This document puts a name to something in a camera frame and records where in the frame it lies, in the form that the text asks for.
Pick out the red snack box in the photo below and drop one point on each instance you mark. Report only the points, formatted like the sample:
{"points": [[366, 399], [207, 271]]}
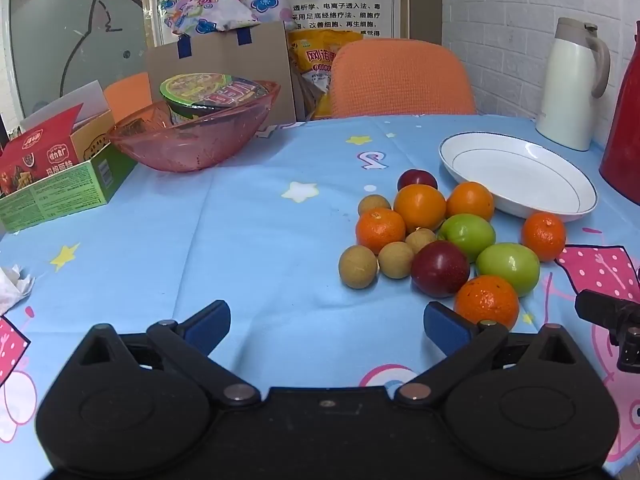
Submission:
{"points": [[40, 145]]}

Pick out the small dark red plum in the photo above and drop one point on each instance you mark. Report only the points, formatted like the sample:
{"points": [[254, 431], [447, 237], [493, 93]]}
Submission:
{"points": [[416, 179]]}

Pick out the green apple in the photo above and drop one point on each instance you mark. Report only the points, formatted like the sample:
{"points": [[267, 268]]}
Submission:
{"points": [[467, 234], [508, 268]]}

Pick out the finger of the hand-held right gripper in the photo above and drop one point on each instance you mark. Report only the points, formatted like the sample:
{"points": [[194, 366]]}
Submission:
{"points": [[600, 307]]}

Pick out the white plate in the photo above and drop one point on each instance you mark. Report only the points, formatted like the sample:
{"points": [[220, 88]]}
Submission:
{"points": [[515, 175]]}

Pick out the crumpled white tissue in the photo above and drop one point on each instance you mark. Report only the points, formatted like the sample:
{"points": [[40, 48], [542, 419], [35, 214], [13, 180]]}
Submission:
{"points": [[12, 290]]}

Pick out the large dark red plum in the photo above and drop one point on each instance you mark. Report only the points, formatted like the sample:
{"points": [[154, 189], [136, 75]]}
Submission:
{"points": [[440, 268]]}

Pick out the brown snack packet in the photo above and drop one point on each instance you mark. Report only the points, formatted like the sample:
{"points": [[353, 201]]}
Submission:
{"points": [[140, 122]]}

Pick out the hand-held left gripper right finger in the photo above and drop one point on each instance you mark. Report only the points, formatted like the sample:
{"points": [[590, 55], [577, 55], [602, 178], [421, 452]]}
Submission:
{"points": [[445, 325]]}

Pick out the pink transparent plastic bowl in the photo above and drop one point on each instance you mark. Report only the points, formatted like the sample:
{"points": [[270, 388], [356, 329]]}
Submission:
{"points": [[190, 145]]}

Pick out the orange mesh chair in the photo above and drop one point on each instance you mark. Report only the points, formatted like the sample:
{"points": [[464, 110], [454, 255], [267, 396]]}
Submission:
{"points": [[400, 80]]}

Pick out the brown longan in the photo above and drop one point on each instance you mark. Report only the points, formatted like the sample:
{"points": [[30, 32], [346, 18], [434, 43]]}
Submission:
{"points": [[395, 259], [374, 205], [357, 266], [420, 238]]}

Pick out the white paper sheet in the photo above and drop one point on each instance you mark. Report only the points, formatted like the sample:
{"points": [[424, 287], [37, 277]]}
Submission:
{"points": [[75, 100]]}

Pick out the yellow snack bag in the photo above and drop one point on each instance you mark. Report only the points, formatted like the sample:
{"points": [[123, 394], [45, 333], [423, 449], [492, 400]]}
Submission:
{"points": [[320, 45]]}

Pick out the large smooth orange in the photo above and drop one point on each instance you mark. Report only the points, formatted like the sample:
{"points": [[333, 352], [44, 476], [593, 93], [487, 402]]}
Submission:
{"points": [[419, 207]]}

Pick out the white text poster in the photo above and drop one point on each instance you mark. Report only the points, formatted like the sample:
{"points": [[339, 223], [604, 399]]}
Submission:
{"points": [[345, 0]]}

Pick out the cardboard box with blue tape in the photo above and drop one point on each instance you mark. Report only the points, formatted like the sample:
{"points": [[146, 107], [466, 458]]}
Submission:
{"points": [[225, 60]]}

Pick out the mandarin orange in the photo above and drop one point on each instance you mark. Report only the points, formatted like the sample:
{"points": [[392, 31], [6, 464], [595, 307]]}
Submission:
{"points": [[380, 230], [486, 301], [543, 236]]}

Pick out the white thermos jug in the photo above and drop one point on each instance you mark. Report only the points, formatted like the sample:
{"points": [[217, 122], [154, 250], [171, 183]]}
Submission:
{"points": [[567, 90]]}

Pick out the instant noodle cup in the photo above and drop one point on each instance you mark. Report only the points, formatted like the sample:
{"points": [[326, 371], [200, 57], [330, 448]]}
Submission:
{"points": [[200, 91]]}

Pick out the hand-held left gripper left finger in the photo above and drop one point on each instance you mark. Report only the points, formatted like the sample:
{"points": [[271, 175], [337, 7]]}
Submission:
{"points": [[210, 322]]}

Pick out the blue printed tablecloth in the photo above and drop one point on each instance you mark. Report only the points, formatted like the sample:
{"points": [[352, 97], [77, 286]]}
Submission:
{"points": [[225, 240]]}

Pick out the green cardboard carton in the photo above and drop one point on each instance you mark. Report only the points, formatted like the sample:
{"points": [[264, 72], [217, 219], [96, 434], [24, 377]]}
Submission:
{"points": [[60, 195]]}

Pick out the red thermos jug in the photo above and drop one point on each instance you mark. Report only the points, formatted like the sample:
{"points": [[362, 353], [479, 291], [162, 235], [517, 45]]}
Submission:
{"points": [[625, 135]]}

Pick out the yellow cardboard box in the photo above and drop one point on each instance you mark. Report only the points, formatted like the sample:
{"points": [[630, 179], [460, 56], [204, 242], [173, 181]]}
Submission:
{"points": [[92, 137]]}

